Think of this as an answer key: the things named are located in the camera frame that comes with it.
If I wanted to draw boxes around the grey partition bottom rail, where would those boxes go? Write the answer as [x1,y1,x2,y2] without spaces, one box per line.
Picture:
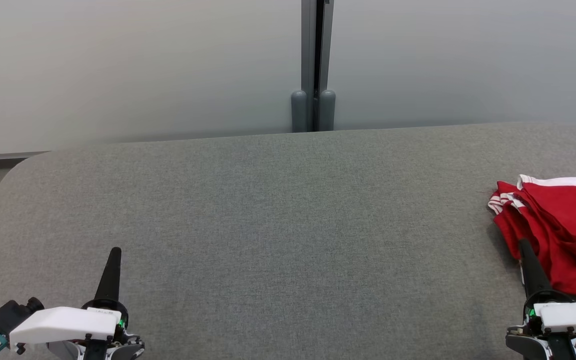
[0,150,52,162]

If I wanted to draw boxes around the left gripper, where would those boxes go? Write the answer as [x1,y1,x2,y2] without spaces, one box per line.
[48,247,145,360]

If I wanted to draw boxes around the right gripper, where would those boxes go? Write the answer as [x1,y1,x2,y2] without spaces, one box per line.
[505,239,576,360]

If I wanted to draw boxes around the red shorts white stripe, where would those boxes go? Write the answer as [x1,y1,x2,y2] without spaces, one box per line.
[516,174,576,302]

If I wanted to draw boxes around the grey partition post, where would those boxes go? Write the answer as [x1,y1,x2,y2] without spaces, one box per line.
[291,0,318,133]
[318,0,337,132]

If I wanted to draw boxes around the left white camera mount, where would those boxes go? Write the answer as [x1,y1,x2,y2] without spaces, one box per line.
[9,306,123,347]

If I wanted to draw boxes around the red Bulls jersey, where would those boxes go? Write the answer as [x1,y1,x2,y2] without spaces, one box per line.
[487,180,551,273]

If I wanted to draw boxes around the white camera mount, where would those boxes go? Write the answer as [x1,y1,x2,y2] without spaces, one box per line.
[9,306,123,347]
[540,300,576,335]

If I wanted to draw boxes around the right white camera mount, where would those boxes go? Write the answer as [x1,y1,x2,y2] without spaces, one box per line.
[540,300,576,335]

